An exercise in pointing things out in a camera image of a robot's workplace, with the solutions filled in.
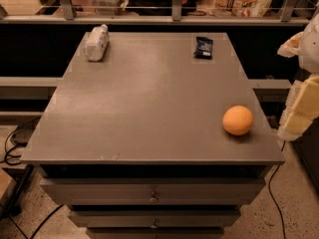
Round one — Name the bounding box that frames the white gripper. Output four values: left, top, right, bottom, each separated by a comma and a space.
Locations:
277, 14, 319, 141

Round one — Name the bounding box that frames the dark blue snack bar wrapper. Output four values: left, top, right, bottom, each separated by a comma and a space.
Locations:
194, 37, 213, 59

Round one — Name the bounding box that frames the orange round fruit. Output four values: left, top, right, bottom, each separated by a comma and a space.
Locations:
222, 106, 254, 135

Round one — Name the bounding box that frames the black bag behind railing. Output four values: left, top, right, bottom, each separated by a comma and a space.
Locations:
126, 0, 199, 16

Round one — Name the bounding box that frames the grey drawer cabinet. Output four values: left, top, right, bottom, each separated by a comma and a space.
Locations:
22, 33, 284, 239

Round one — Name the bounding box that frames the white plastic-wrapped package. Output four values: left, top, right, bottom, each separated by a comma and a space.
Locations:
84, 24, 109, 62

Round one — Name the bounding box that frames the black cable right floor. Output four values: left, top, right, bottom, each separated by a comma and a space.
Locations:
267, 139, 287, 239

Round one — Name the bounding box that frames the black cables left floor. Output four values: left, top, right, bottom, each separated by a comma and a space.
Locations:
0, 117, 64, 239

